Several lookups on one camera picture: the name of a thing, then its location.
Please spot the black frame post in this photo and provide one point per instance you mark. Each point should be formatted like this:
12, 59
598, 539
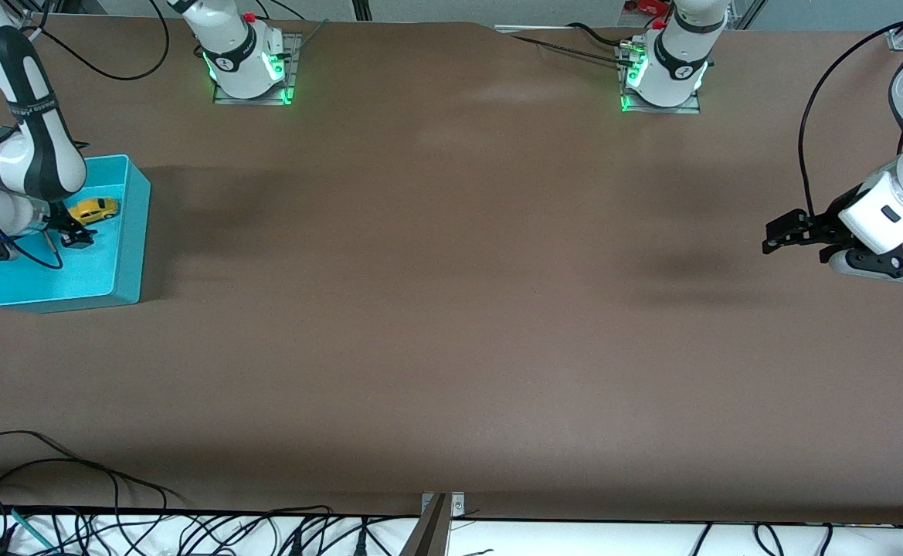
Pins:
362, 9

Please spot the red background object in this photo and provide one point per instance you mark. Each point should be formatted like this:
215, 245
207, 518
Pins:
646, 6

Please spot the dark camera mount post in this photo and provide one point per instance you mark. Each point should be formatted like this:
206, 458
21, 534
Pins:
428, 537

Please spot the turquoise plastic storage bin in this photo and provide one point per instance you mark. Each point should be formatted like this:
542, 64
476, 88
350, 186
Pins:
88, 270

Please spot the yellow beetle toy car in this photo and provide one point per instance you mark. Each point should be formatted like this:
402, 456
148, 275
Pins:
96, 210

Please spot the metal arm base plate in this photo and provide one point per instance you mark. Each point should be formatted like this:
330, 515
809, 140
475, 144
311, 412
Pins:
690, 110
227, 100

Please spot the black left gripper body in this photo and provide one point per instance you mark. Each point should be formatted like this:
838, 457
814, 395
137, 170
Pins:
826, 225

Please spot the small metal bracket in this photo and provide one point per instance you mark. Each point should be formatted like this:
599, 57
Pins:
457, 503

